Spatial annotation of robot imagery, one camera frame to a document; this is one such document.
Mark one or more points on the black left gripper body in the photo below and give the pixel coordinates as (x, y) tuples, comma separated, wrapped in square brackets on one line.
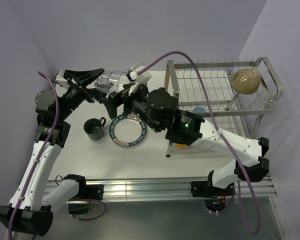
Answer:
[(74, 97)]

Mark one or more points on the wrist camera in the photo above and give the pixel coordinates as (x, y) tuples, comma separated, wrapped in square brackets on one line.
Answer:
[(60, 79), (137, 79)]

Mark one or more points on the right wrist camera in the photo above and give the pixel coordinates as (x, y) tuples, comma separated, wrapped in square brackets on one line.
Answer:
[(137, 79)]

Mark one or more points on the orange plastic bowl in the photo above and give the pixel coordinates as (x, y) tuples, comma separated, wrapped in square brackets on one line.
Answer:
[(180, 145)]

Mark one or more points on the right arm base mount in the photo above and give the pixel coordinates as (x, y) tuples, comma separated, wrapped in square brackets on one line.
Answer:
[(200, 189)]

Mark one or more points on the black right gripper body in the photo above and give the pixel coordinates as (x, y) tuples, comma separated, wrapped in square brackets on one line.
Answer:
[(136, 103)]

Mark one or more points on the aluminium mounting rail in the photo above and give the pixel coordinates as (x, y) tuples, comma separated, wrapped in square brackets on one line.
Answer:
[(161, 189)]

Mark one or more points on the stainless steel dish rack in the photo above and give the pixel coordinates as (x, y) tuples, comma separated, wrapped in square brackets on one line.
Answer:
[(233, 111)]

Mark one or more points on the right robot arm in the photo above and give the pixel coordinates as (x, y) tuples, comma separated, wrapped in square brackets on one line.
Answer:
[(160, 112)]

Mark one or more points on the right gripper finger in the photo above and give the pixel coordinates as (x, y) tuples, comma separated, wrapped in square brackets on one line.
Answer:
[(109, 107), (121, 84)]

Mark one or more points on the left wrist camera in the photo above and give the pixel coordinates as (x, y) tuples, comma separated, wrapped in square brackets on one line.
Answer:
[(60, 79)]

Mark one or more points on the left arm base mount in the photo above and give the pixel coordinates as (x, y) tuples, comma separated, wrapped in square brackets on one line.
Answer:
[(94, 191)]

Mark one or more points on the white plate green rim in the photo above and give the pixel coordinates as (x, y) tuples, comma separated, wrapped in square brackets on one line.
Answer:
[(127, 130)]

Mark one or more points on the blue plastic cup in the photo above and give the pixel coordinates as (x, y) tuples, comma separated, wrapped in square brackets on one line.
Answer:
[(197, 111)]

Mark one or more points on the dark green mug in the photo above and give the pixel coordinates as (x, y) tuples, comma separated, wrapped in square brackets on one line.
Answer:
[(94, 128)]

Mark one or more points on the beige floral ceramic bowl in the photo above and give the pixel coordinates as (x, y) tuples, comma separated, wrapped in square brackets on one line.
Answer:
[(246, 81)]

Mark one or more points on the clear glass cup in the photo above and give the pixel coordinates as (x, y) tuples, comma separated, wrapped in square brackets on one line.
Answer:
[(107, 81)]

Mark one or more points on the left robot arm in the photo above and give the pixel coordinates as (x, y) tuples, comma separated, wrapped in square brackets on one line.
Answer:
[(29, 211)]

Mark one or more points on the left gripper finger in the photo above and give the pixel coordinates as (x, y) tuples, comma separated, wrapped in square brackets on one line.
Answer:
[(83, 78), (95, 94)]

